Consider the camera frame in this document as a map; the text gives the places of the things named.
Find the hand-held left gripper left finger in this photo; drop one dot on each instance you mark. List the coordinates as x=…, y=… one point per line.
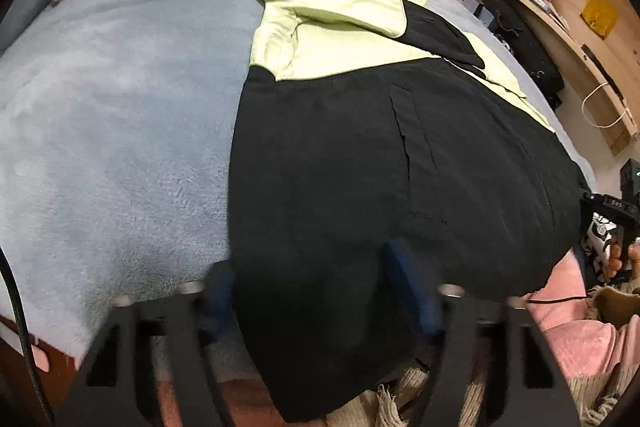
x=220, y=302

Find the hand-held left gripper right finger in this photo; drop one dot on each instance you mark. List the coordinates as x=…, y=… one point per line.
x=415, y=289

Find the green and black hooded jacket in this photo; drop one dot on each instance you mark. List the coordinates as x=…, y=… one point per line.
x=325, y=157

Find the person's right hand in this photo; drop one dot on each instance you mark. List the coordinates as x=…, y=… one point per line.
x=631, y=259

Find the black white patterned fabric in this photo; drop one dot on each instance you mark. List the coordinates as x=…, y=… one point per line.
x=596, y=234

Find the pink fleece pajamas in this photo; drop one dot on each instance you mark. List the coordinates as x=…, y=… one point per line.
x=575, y=332

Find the black bag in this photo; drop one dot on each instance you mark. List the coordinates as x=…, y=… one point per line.
x=530, y=52

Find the beige knit fringed cloth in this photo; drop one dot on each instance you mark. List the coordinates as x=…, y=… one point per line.
x=600, y=402

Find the yellow cloth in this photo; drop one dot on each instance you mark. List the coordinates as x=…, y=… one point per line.
x=600, y=14

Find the black white patterned cloth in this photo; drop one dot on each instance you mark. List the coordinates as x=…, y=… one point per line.
x=505, y=43

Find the stack of papers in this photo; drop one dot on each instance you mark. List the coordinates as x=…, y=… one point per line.
x=556, y=13

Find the blue-grey fleece bed blanket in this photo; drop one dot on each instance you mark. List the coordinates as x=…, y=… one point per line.
x=125, y=107

